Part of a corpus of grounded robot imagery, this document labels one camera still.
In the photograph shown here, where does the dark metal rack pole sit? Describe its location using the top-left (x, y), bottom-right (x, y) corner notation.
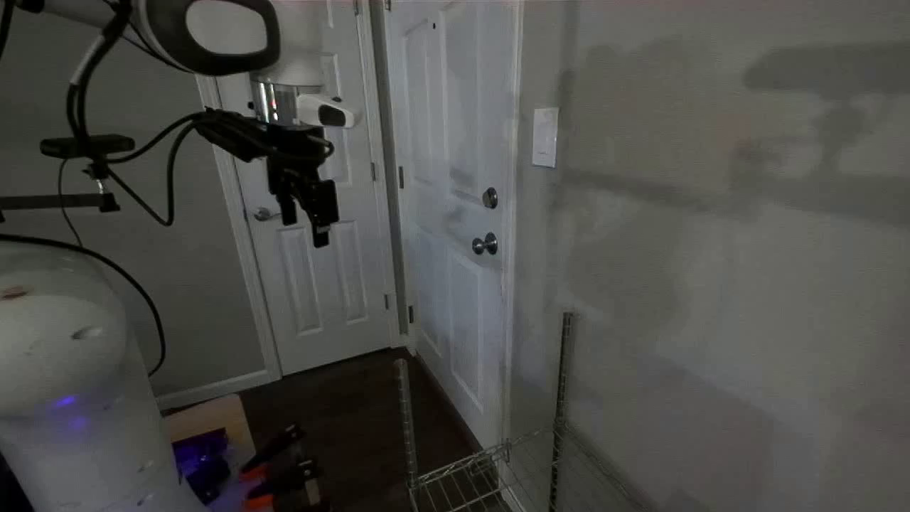
top-left (550, 309), bottom-right (578, 512)

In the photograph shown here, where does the black box with blue light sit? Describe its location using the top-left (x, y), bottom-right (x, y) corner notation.
top-left (170, 427), bottom-right (240, 507)

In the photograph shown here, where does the white panel door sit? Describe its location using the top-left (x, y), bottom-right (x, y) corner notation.
top-left (193, 0), bottom-right (405, 379)

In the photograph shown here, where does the grey metal rack pole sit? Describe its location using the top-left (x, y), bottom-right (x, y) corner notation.
top-left (396, 353), bottom-right (422, 512)

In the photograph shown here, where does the brown cardboard box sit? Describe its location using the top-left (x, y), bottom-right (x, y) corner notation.
top-left (159, 393), bottom-right (258, 464)

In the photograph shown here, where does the white light switch plate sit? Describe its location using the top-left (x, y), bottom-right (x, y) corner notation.
top-left (528, 106), bottom-right (564, 170)

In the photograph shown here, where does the orange and black clamp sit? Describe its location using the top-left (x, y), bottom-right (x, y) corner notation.
top-left (236, 420), bottom-right (331, 512)

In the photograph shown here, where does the white entry door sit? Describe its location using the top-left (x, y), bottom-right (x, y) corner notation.
top-left (382, 0), bottom-right (527, 451)

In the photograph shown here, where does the white wire shelf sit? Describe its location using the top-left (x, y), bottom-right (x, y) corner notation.
top-left (406, 440), bottom-right (514, 512)

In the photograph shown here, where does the black camera on stand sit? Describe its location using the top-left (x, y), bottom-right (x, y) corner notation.
top-left (38, 130), bottom-right (136, 161)

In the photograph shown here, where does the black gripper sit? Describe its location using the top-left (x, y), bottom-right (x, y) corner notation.
top-left (263, 127), bottom-right (341, 251)

